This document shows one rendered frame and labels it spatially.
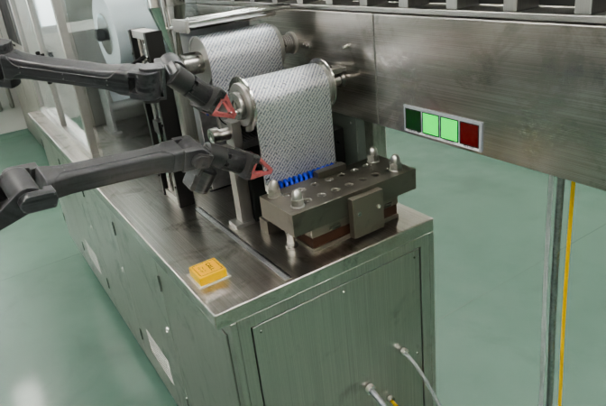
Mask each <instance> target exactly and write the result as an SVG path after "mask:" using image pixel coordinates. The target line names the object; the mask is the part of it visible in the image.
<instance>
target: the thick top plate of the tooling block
mask: <svg viewBox="0 0 606 406"><path fill-rule="evenodd" d="M379 159H380V161H379V162H376V163H368V162H367V160H368V158H367V159H364V160H361V161H358V162H355V163H352V164H349V165H346V170H344V171H339V172H337V173H335V174H332V175H329V176H326V177H324V178H321V179H317V178H315V177H313V178H311V179H308V180H303V181H301V182H298V183H296V184H293V185H290V186H288V187H285V188H282V189H280V193H281V195H282V196H281V197H280V198H276V199H271V198H268V195H269V194H264V195H262V196H260V202H261V209H262V217H264V218H265V219H267V220H269V221H270V222H272V223H273V224H274V225H275V226H277V227H279V228H280V229H282V230H283V231H285V232H286V233H288V234H289V235H292V236H293V237H298V236H300V235H304V234H305V233H308V232H310V231H313V230H315V229H318V228H320V227H322V226H325V225H328V224H330V223H333V222H335V221H337V220H339V219H342V218H344V217H348V216H349V211H348V200H347V199H348V198H350V197H353V196H355V195H358V194H360V193H363V192H365V191H367V190H370V189H374V188H377V187H379V188H381V189H382V193H383V201H386V200H388V199H391V198H395V197H397V196H399V195H401V194H404V193H406V192H409V191H411V190H413V189H415V188H416V169H415V168H412V167H409V166H408V165H405V164H401V166H402V171H390V170H389V168H390V159H387V158H384V157H382V156H380V155H379ZM294 189H299V190H300V191H301V193H302V197H303V199H304V203H305V204H306V205H305V207H304V208H301V209H293V208H291V207H290V205H291V193H292V191H293V190H294Z"/></svg>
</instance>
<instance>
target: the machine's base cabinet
mask: <svg viewBox="0 0 606 406"><path fill-rule="evenodd" d="M60 204H61V207H62V211H63V213H62V214H63V216H64V219H65V221H66V223H67V227H68V230H69V234H70V236H71V237H72V239H73V240H74V242H75V244H76V245H77V247H78V249H79V250H80V252H81V253H82V254H83V256H84V257H85V259H86V260H87V263H88V264H89V266H90V267H91V269H92V270H93V272H94V274H95V275H96V277H97V278H98V280H99V281H100V283H101V284H102V286H103V287H104V289H105V291H106V293H107V294H108V296H109V297H110V299H111V301H112V302H113V303H114V304H115V306H116V308H117V310H118V311H119V313H120V314H121V316H122V317H123V319H124V321H125V323H126V324H127V326H128V327H129V328H130V330H131V331H132V333H133V335H134V337H135V338H136V340H137V341H138V343H139V344H140V346H141V348H142V350H143V351H144V353H145V354H146V355H147V357H148V358H149V360H150V361H151V363H152V365H153V367H154V368H155V370H156V371H157V373H158V374H159V376H160V378H161V379H162V381H163V382H164V383H165V385H166V387H167V388H168V390H169V391H170V394H171V395H172V397H173V398H174V400H175V401H176V403H177V404H178V406H380V405H379V403H378V402H377V401H375V399H374V398H373V397H372V396H371V395H369V394H368V393H367V392H366V391H365V388H366V386H367V385H368V384H370V383H372V384H373V385H374V386H375V387H376V392H377V393H378V394H379V395H380V396H381V397H382V399H383V400H384V401H385V402H386V404H387V405H388V406H394V405H393V404H390V403H388V402H387V398H388V396H389V395H392V396H393V397H394V398H395V402H396V403H397V404H398V405H399V406H436V402H435V400H434V398H433V396H432V394H431V392H430V391H429V389H428V388H427V385H426V384H425V382H424V380H423V378H422V377H421V375H420V374H419V372H418V370H417V369H416V368H415V366H414V365H413V364H412V363H411V362H410V361H409V360H408V358H407V357H406V356H403V355H402V354H401V353H400V350H401V348H402V347H406V348H407V349H408V350H409V354H410V356H411V357H412V358H413V359H414V360H415V361H416V363H417V364H418V366H419V367H420V369H421V370H422V372H423V373H424V375H425V376H426V378H427V379H428V381H429V383H430V384H431V386H432V388H433V390H434V392H435V394H436V334H435V279H434V232H433V231H431V232H429V233H427V234H425V235H422V236H420V237H418V238H416V239H414V240H412V241H409V242H407V243H405V244H404V245H401V246H398V247H396V248H394V249H392V250H390V251H388V252H387V253H384V254H381V255H379V256H377V257H375V258H372V259H371V260H369V261H367V262H365V263H362V264H359V265H357V266H355V267H354V268H352V269H350V270H347V271H345V272H342V273H340V274H338V275H336V276H334V277H332V278H330V279H328V280H326V281H322V282H320V283H319V284H317V285H315V286H313V287H310V288H308V289H306V290H304V291H302V292H300V293H297V294H295V295H293V296H291V297H289V298H287V299H285V300H282V301H280V302H278V303H276V304H273V305H271V306H269V307H268V308H266V309H263V310H260V311H258V312H256V313H254V314H252V315H251V316H248V317H246V318H243V319H241V320H239V321H237V322H235V323H233V324H231V325H229V326H227V327H225V328H221V329H219V330H216V329H215V328H214V326H213V325H212V324H211V323H210V322H209V321H208V320H207V318H206V317H205V316H204V315H203V314H202V313H201V312H200V311H199V309H198V308H197V307H196V306H195V305H194V304H193V303H192V301H191V300H190V299H189V298H188V297H187V296H186V295H185V293H184V292H183V291H182V290H181V289H180V288H179V286H178V285H177V284H176V283H175V282H174V281H173V280H172V279H171V277H170V276H169V275H168V274H167V273H166V272H165V271H164V270H163V269H162V268H161V267H160V266H159V265H158V264H157V262H156V261H155V260H154V259H153V258H152V257H151V256H150V254H149V253H148V252H147V251H146V250H145V249H144V248H143V247H142V245H141V244H140V243H139V242H138V241H137V240H136V239H135V237H134V236H133V235H132V234H131V233H130V232H129V231H128V229H127V228H126V227H125V226H124V225H123V224H122V223H121V221H120V220H119V219H118V218H117V217H116V216H115V215H114V213H113V212H112V211H111V210H110V209H109V208H108V207H107V206H106V204H105V203H104V202H103V201H102V200H101V199H100V198H99V196H98V195H97V194H96V193H95V192H94V191H93V190H92V189H90V190H85V191H81V192H78V193H74V194H70V195H67V196H65V197H62V198H60Z"/></svg>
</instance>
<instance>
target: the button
mask: <svg viewBox="0 0 606 406"><path fill-rule="evenodd" d="M189 273H190V276H191V277H192V278H193V279H194V280H195V281H196V282H197V283H198V284H199V285H200V286H201V287H202V286H204V285H207V284H209V283H211V282H213V281H217V280H219V279H222V278H224V277H225V276H227V272H226V268H225V267H224V266H223V265H222V264H221V263H220V262H219V261H218V260H217V259H215V258H212V259H209V260H207V261H204V262H202V263H199V264H196V265H194V266H191V267H189Z"/></svg>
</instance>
